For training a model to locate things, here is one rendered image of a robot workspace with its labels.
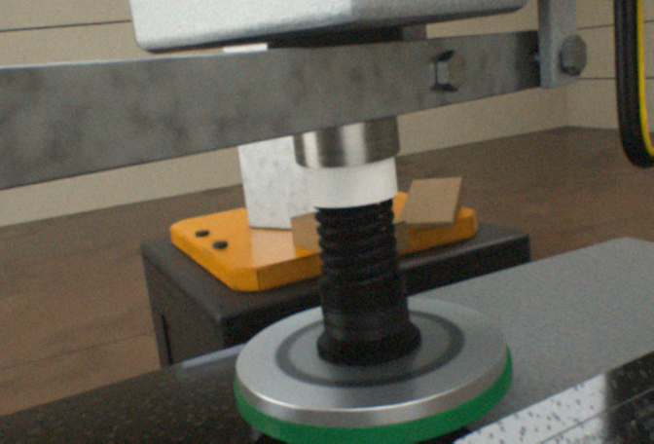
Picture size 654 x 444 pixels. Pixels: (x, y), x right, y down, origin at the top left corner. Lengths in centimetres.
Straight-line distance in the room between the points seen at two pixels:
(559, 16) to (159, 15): 33
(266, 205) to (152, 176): 515
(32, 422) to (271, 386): 26
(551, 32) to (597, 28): 724
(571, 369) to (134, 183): 600
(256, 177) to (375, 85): 95
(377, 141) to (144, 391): 34
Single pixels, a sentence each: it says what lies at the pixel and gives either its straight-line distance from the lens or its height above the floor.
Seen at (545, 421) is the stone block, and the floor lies 81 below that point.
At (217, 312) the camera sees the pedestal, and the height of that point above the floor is 74.
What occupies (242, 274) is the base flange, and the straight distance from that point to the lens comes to 120.
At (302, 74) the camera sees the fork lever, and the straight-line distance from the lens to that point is 44.
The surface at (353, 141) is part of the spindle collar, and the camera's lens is 52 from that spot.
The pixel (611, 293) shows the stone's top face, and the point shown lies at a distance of 85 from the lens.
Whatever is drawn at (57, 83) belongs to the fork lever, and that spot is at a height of 111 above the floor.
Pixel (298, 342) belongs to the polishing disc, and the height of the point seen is 88.
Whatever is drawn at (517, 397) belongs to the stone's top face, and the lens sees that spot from 63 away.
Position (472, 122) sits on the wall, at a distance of 764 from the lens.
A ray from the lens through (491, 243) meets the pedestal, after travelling 134.
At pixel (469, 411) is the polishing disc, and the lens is 53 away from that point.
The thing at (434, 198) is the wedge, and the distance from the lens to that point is 140.
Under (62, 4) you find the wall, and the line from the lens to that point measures 648.
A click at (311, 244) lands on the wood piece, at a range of 124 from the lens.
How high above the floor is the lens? 111
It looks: 12 degrees down
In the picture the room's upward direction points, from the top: 7 degrees counter-clockwise
